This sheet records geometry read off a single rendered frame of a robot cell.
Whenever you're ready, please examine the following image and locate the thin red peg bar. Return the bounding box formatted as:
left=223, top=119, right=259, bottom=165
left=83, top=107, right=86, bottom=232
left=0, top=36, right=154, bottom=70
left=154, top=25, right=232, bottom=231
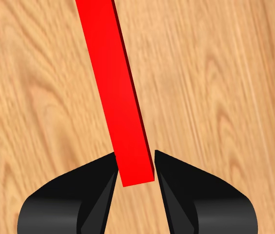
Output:
left=75, top=0, right=156, bottom=188

